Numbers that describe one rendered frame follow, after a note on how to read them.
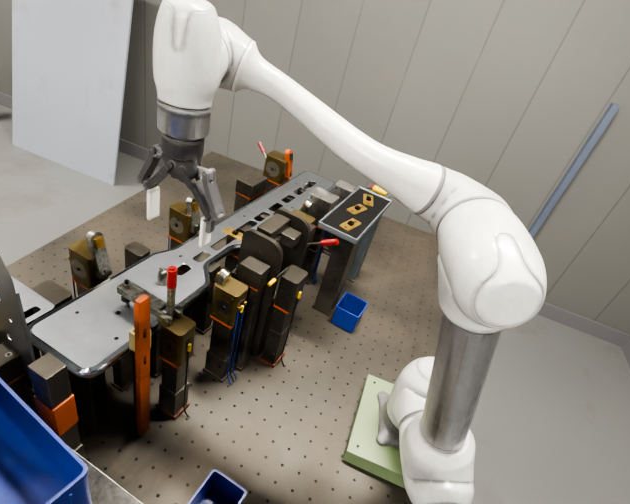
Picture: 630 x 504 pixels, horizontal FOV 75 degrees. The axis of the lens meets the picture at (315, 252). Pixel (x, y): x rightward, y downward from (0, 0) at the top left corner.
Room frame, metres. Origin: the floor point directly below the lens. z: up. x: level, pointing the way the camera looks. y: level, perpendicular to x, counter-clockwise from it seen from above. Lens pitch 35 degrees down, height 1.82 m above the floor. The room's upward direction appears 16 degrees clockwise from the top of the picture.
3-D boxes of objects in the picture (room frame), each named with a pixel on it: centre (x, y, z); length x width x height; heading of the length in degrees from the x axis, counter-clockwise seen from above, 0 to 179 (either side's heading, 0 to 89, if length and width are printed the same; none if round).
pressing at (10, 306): (0.46, 0.52, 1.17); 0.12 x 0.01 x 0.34; 72
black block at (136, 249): (0.95, 0.54, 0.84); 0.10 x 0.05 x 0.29; 72
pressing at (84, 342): (1.18, 0.29, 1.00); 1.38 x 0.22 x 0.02; 162
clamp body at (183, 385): (0.66, 0.25, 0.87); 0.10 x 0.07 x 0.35; 72
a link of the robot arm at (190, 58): (0.70, 0.29, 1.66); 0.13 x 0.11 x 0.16; 6
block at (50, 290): (0.70, 0.64, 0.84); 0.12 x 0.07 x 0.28; 72
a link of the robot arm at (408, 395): (0.78, -0.41, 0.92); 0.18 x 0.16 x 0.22; 6
